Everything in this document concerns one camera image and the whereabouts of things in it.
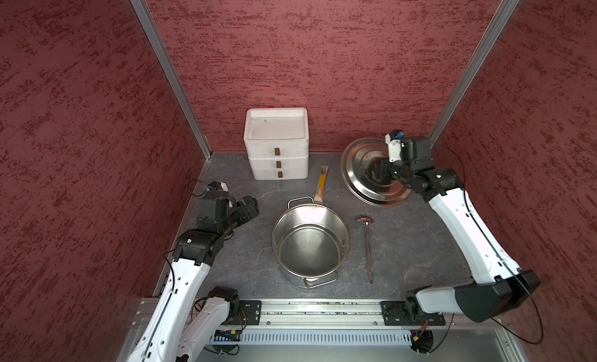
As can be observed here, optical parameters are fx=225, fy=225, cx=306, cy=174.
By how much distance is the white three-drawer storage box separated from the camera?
95 centimetres

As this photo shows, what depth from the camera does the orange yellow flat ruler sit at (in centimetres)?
104

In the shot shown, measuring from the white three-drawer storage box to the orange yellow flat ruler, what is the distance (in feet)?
0.27
